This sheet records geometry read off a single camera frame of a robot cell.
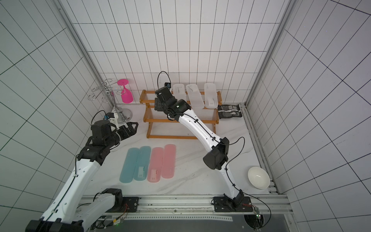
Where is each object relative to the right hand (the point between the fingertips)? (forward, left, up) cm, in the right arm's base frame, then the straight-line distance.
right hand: (156, 103), depth 79 cm
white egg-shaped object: (-27, -61, -30) cm, 73 cm away
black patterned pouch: (+23, -47, -30) cm, 61 cm away
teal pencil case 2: (-25, +9, -29) cm, 39 cm away
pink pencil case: (-24, +1, -31) cm, 39 cm away
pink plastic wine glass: (+20, +29, -13) cm, 37 cm away
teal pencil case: (-26, +17, -29) cm, 42 cm away
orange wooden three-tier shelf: (+5, +4, -30) cm, 31 cm away
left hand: (-14, +12, -7) cm, 19 cm away
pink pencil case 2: (-22, -7, -30) cm, 38 cm away
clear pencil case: (+8, -31, -1) cm, 32 cm away
